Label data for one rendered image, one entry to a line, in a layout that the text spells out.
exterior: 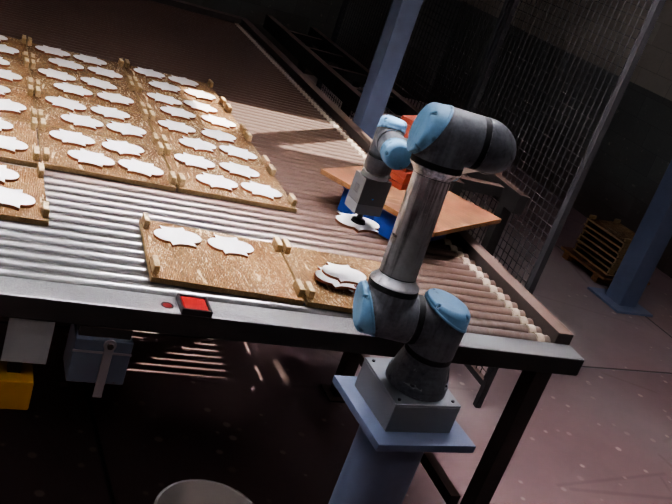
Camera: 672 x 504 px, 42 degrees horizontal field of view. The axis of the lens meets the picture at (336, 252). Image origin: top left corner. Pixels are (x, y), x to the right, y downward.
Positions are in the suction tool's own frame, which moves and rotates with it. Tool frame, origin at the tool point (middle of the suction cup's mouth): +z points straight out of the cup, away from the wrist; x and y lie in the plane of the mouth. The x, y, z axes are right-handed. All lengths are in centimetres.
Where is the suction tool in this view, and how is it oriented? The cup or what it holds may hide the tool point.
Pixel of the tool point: (356, 225)
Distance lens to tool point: 243.3
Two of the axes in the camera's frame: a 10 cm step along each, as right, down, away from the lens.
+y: -8.6, -0.9, -5.1
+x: 4.1, 4.7, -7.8
